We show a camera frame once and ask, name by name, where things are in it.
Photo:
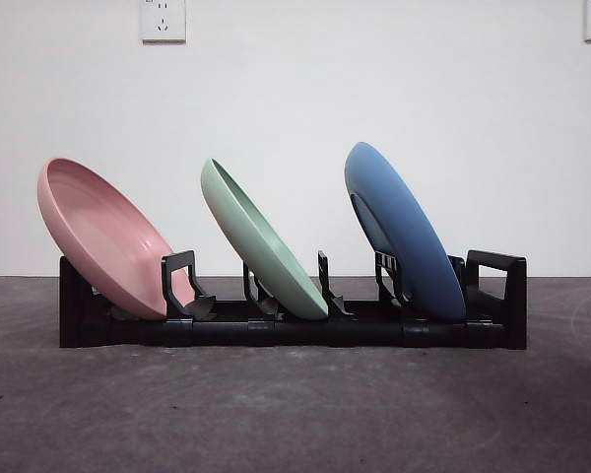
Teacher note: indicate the pink round plate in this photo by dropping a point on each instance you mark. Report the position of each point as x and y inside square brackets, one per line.
[103, 231]

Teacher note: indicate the black plastic plate rack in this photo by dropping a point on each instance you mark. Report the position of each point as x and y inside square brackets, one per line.
[300, 336]

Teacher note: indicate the green round plate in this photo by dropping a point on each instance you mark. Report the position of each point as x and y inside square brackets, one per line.
[256, 236]

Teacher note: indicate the blue round plate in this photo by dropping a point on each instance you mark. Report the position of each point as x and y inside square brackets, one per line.
[413, 231]

